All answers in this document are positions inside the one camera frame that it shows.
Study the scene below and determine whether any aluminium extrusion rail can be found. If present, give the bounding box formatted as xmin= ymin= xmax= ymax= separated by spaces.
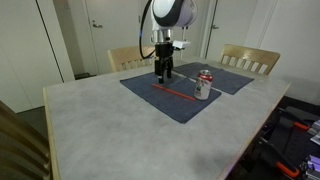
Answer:
xmin=309 ymin=119 xmax=320 ymax=146

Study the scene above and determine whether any light wooden chair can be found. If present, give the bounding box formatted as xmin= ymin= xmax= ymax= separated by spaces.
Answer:
xmin=0 ymin=99 xmax=54 ymax=180
xmin=107 ymin=44 xmax=160 ymax=73
xmin=218 ymin=43 xmax=281 ymax=76

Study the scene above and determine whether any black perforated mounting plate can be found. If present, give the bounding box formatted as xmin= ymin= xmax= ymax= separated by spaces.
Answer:
xmin=269 ymin=114 xmax=316 ymax=164

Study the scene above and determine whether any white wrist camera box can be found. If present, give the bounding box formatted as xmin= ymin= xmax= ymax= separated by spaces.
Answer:
xmin=172 ymin=39 xmax=192 ymax=50

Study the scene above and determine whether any dark blue cloth mat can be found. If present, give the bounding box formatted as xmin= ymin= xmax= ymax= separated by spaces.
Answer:
xmin=119 ymin=71 xmax=223 ymax=125
xmin=171 ymin=61 xmax=255 ymax=96

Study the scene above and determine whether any black clamp orange handle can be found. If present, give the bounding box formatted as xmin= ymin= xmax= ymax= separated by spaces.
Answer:
xmin=292 ymin=120 xmax=312 ymax=132
xmin=273 ymin=160 xmax=301 ymax=179

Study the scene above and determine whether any white door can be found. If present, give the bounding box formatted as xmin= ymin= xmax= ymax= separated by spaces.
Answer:
xmin=204 ymin=0 xmax=259 ymax=63
xmin=83 ymin=0 xmax=143 ymax=75

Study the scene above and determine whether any red and silver soda can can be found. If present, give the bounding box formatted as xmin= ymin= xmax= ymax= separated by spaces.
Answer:
xmin=193 ymin=69 xmax=214 ymax=101

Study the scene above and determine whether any orange drinking straw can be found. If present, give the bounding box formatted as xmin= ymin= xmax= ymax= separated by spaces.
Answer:
xmin=151 ymin=83 xmax=197 ymax=102

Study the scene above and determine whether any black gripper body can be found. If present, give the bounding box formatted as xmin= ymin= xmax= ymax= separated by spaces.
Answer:
xmin=154 ymin=42 xmax=174 ymax=64

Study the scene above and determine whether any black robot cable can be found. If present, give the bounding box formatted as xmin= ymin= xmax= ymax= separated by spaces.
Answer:
xmin=138 ymin=0 xmax=158 ymax=60

